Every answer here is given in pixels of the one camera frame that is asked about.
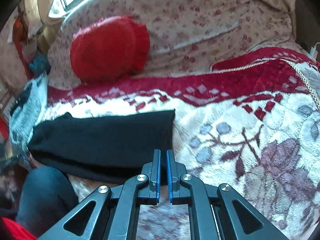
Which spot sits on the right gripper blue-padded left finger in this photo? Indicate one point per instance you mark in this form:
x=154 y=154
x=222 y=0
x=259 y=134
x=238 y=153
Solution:
x=151 y=192

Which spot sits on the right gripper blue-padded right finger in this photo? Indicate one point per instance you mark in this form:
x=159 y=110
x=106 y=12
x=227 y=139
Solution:
x=176 y=191

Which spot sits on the red and white floral blanket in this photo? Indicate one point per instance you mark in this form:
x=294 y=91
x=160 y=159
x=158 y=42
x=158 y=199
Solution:
x=252 y=122

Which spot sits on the blue jeans leg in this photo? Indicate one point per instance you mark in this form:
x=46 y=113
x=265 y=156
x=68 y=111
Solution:
x=47 y=196

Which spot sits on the light teal fleece garment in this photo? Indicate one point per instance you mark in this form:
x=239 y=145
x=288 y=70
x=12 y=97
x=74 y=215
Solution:
x=29 y=110

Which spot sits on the red heart-shaped cushion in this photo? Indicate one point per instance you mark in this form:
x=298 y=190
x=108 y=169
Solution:
x=110 y=48

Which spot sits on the floral beige quilt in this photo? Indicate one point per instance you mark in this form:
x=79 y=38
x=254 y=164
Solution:
x=186 y=36

